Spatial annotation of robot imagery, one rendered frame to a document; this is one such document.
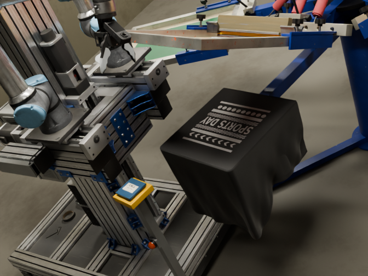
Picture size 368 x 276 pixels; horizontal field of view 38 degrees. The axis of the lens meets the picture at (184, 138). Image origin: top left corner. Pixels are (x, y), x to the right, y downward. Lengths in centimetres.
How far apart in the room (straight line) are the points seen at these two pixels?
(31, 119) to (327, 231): 175
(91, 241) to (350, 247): 152
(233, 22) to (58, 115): 89
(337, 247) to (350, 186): 46
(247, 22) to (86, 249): 170
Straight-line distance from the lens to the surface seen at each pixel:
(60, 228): 359
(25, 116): 211
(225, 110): 247
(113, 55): 254
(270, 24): 235
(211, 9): 347
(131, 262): 304
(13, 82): 208
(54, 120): 227
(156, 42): 197
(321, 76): 431
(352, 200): 321
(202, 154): 226
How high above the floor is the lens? 226
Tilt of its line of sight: 33 degrees down
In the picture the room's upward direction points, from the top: 24 degrees counter-clockwise
